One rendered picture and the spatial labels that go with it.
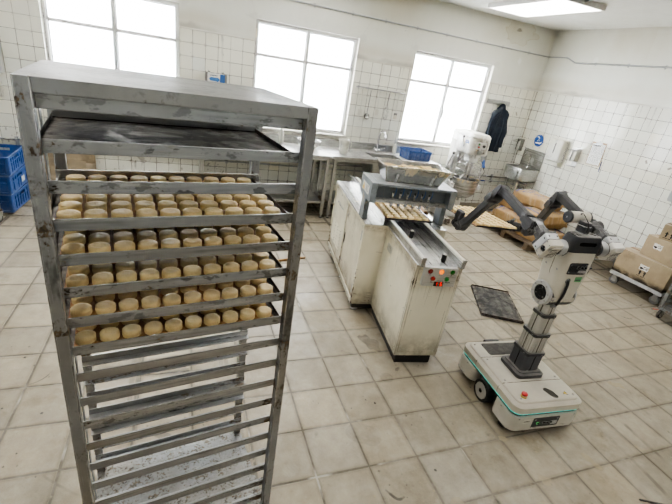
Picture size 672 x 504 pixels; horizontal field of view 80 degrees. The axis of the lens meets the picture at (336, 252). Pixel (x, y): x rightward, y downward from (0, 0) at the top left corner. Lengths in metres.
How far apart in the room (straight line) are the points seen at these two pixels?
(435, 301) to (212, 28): 4.31
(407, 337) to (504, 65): 5.39
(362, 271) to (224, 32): 3.63
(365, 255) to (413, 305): 0.72
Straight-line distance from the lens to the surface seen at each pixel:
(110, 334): 1.31
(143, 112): 1.04
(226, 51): 5.79
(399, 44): 6.45
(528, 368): 3.06
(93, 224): 1.11
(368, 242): 3.30
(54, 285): 1.15
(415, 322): 2.95
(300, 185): 1.14
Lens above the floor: 1.92
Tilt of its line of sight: 24 degrees down
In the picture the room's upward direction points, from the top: 9 degrees clockwise
